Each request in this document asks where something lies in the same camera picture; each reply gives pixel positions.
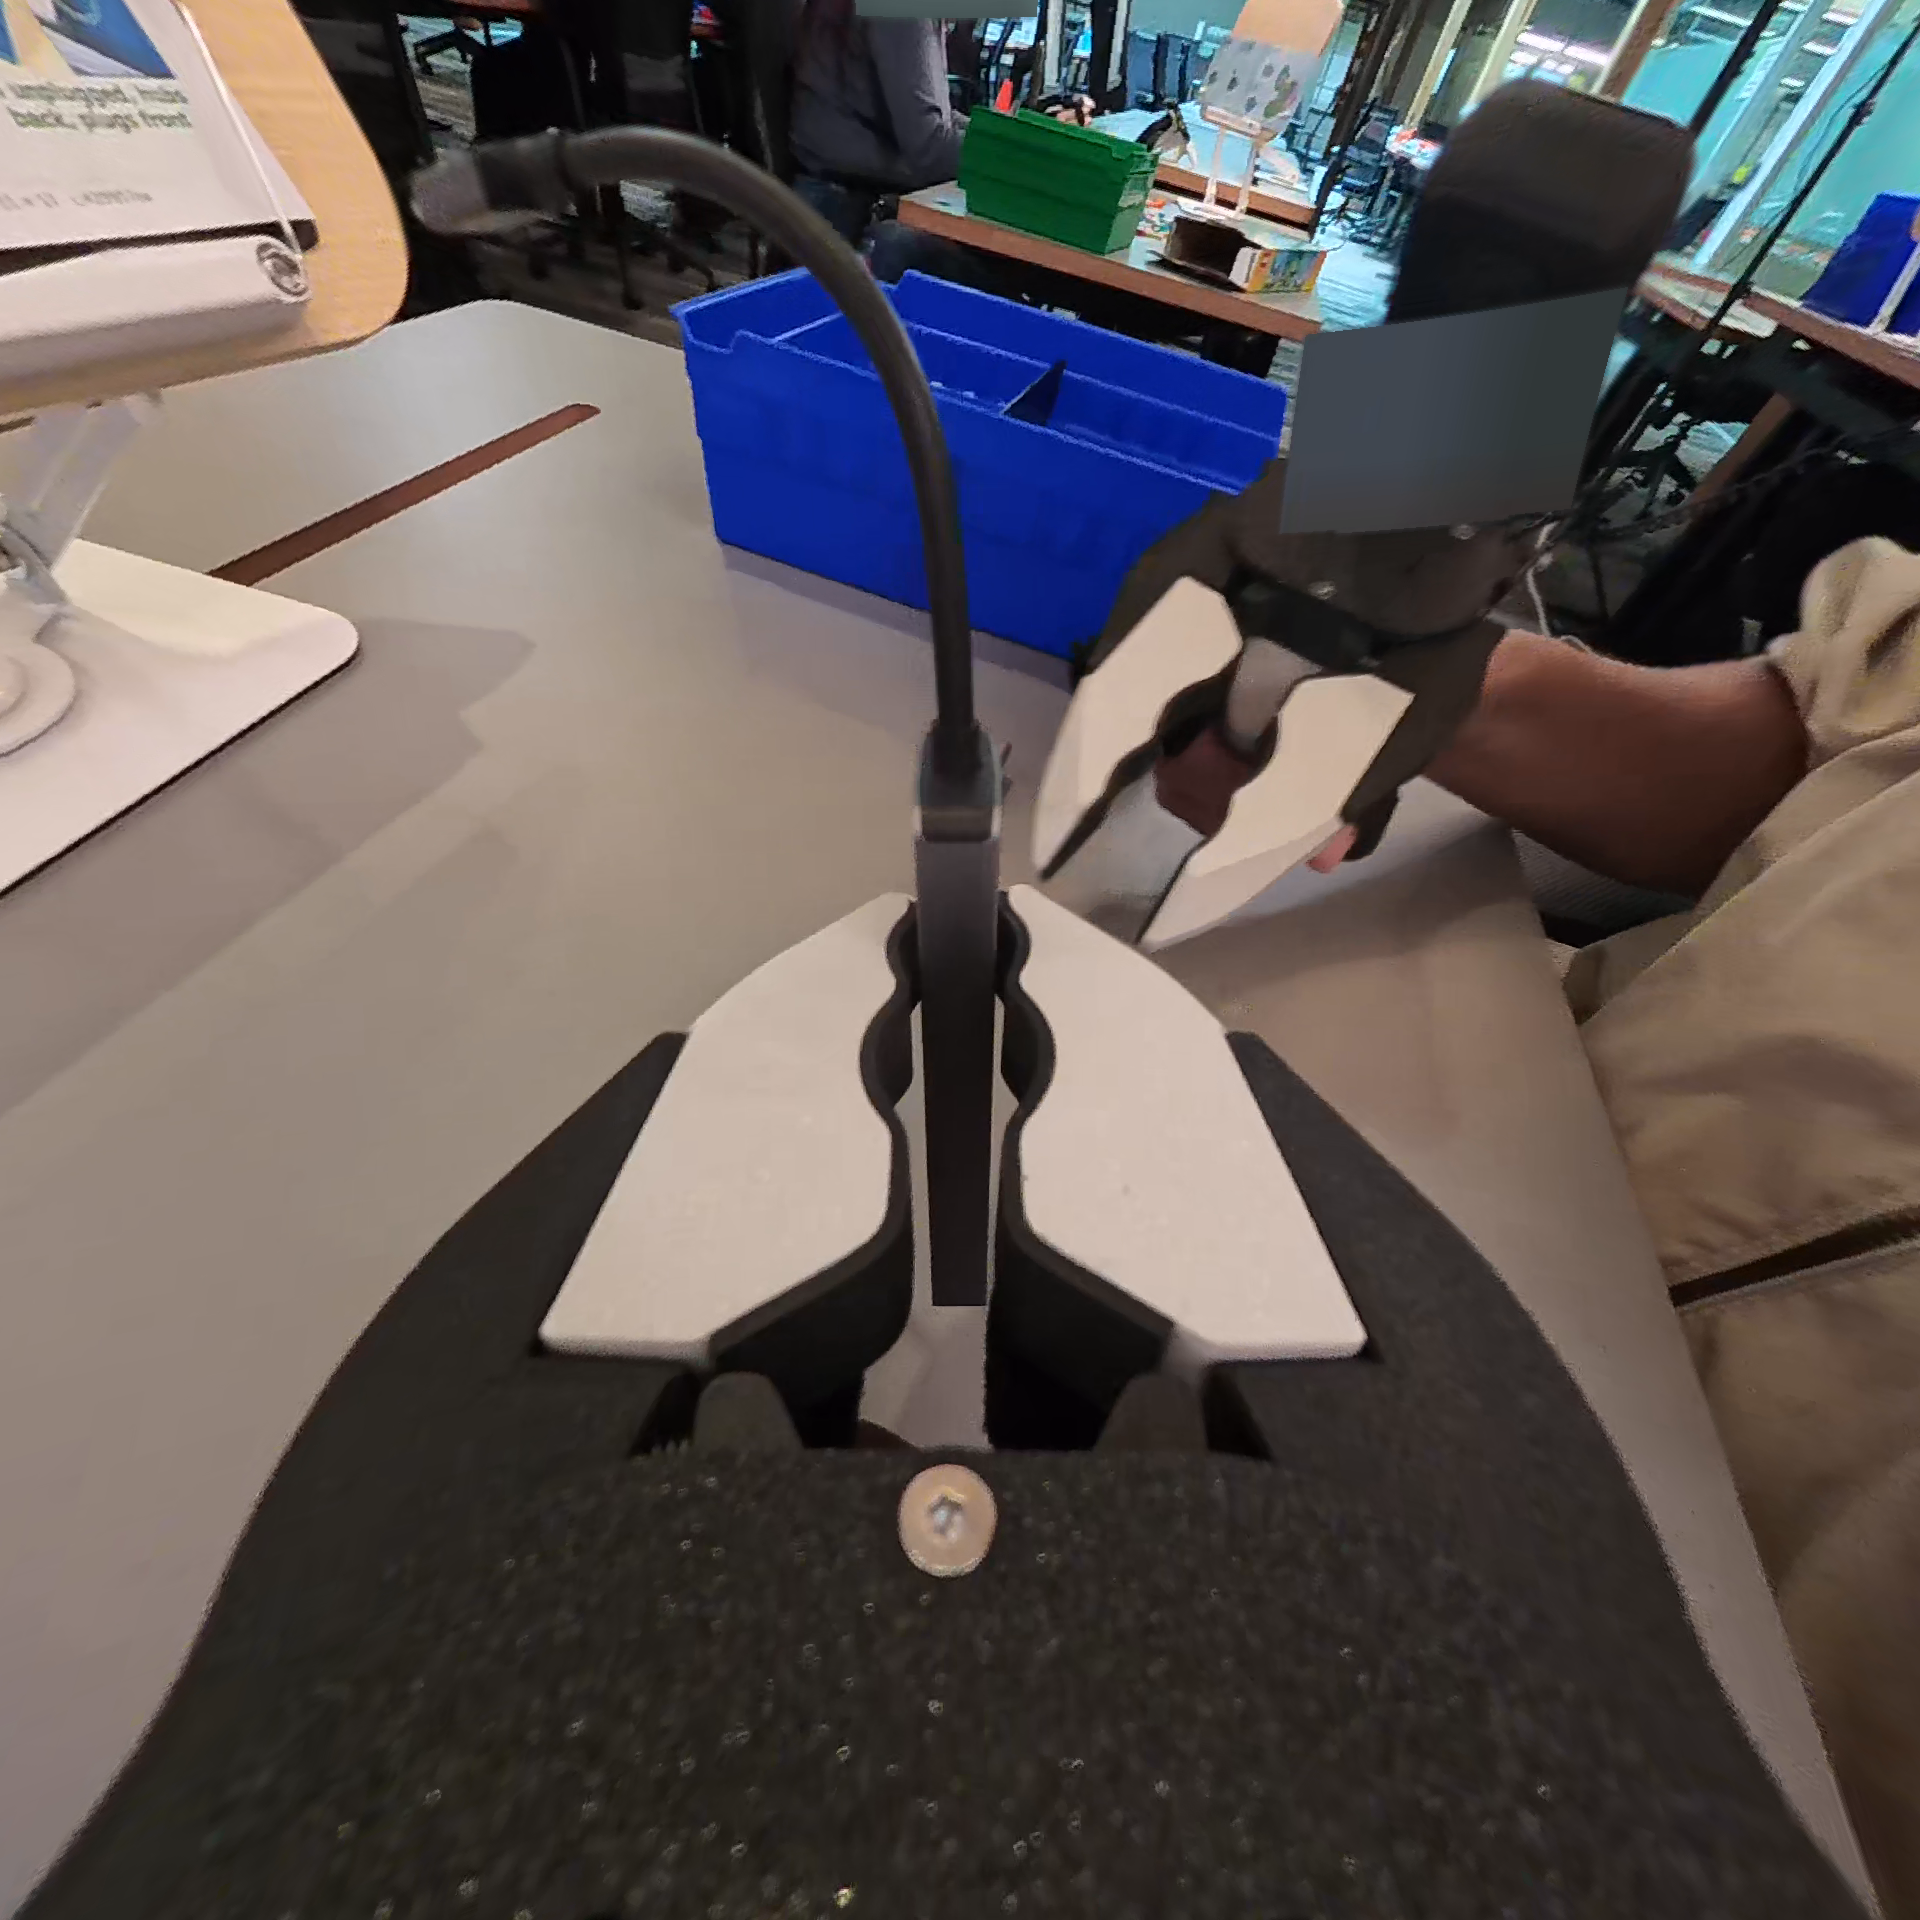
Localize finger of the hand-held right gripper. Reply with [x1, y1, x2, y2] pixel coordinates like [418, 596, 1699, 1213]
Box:
[1135, 668, 1420, 950]
[1036, 576, 1251, 885]

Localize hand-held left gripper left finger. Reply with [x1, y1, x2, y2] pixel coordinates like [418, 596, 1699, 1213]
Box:
[536, 892, 920, 1450]

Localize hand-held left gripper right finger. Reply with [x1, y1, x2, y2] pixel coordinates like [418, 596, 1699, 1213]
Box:
[982, 885, 1368, 1450]

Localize grey usb hub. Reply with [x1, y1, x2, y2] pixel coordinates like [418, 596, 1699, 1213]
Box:
[487, 122, 1004, 1308]

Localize blue plastic bin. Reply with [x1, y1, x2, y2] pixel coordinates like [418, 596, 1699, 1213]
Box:
[1798, 192, 1920, 330]
[670, 269, 1290, 662]

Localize person's right forearm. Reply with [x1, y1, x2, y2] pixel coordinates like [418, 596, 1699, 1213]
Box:
[1416, 630, 1807, 902]

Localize small colourful cardboard box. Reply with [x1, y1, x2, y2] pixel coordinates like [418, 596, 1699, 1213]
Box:
[1167, 213, 1333, 296]

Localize wooden office desk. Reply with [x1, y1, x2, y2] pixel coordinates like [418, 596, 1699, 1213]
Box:
[895, 182, 1325, 344]

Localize green plastic bin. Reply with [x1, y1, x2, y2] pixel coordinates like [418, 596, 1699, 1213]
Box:
[957, 105, 1160, 256]

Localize printed instruction sheet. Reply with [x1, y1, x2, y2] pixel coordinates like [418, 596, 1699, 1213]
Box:
[0, 0, 319, 278]

